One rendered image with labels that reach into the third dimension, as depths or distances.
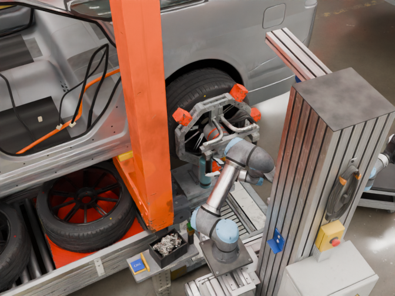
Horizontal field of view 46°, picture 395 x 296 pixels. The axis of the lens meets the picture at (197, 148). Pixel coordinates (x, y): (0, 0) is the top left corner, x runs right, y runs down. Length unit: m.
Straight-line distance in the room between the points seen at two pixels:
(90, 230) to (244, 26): 1.62
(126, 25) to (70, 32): 1.95
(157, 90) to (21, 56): 2.10
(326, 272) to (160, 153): 1.02
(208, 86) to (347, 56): 2.78
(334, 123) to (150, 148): 1.16
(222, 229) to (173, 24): 1.17
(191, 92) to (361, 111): 1.53
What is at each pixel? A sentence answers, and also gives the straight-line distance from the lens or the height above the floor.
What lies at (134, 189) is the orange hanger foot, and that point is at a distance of 3.00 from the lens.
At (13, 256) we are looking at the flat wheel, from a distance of 3.14.
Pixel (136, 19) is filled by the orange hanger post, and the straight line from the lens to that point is 1.92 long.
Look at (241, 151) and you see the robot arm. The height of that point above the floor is 1.29.
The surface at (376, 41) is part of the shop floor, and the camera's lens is 5.80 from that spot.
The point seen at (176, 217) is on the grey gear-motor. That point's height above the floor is 0.35.
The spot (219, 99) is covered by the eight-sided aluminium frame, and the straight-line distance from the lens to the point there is 2.94.
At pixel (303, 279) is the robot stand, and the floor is 1.23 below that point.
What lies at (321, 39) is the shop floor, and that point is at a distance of 5.65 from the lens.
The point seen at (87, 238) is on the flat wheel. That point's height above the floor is 0.46.
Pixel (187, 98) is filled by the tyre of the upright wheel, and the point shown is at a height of 1.14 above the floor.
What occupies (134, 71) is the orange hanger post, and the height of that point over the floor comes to 1.79.
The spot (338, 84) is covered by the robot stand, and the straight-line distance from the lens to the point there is 1.65.
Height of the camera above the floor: 3.02
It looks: 47 degrees down
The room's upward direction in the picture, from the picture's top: straight up
